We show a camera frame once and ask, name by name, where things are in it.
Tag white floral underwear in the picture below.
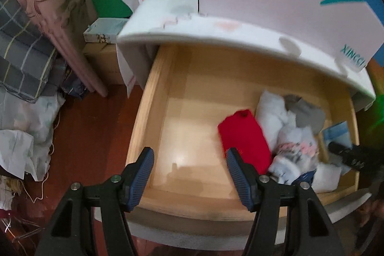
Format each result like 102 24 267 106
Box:
268 127 320 185

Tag blue plaid bedding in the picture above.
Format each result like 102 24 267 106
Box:
0 0 67 102

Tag brown cardboard box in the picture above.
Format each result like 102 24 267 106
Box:
82 42 126 85

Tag red underwear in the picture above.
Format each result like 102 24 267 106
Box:
217 109 273 174

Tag crumpled white cloth pile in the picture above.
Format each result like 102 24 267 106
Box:
0 91 66 182

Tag white bedside cabinet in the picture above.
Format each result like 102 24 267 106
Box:
117 0 377 112

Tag grey ribbed socks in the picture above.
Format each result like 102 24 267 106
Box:
283 94 326 135

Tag wooden drawer with white front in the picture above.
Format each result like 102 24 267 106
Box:
93 44 374 246

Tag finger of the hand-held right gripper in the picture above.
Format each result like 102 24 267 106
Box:
328 140 384 176

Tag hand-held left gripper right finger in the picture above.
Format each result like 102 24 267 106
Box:
226 147 350 256

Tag pale folded underwear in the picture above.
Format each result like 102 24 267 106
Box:
255 90 290 153

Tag light blue cloth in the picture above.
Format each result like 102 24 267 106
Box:
322 121 353 151

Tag navy floral lace underwear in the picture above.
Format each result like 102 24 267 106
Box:
292 169 316 185

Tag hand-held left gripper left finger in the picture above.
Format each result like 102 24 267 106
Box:
35 146 155 256

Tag white folded cloth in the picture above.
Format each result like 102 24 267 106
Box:
312 161 343 193

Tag patterned paper cover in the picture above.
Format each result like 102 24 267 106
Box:
118 0 377 111

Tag small floral printed box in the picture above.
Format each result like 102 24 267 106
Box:
83 18 129 44

